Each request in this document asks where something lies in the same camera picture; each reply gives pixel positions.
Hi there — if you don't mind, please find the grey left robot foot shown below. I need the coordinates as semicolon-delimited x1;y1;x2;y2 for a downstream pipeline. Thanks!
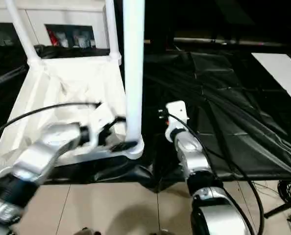
75;227;99;235

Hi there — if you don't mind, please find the black left wrist camera cable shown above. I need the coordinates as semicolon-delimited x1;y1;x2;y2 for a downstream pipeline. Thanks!
0;102;102;142

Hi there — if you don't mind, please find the black metal stand leg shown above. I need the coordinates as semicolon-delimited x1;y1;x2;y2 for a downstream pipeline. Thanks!
264;200;291;218

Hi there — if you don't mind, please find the white glass-door cabinet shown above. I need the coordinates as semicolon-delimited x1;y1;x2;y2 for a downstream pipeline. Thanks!
0;0;119;56

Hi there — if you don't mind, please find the black case with gold label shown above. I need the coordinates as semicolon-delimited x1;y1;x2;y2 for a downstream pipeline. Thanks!
144;0;178;52

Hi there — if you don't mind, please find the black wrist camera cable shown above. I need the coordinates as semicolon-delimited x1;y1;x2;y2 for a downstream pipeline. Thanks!
169;114;265;235
0;102;102;142

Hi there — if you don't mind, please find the white flat board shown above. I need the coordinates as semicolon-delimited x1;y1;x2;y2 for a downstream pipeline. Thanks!
251;52;291;110

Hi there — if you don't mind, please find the black work mat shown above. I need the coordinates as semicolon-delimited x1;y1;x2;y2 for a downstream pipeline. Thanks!
0;45;291;194

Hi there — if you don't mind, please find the dark metal rod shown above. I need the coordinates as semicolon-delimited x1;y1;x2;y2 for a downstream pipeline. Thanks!
173;36;291;47

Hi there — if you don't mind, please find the white plastic table top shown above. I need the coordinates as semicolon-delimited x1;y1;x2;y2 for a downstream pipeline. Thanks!
0;53;145;186

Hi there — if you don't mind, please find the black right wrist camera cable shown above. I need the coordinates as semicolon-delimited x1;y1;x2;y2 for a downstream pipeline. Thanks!
169;114;265;235

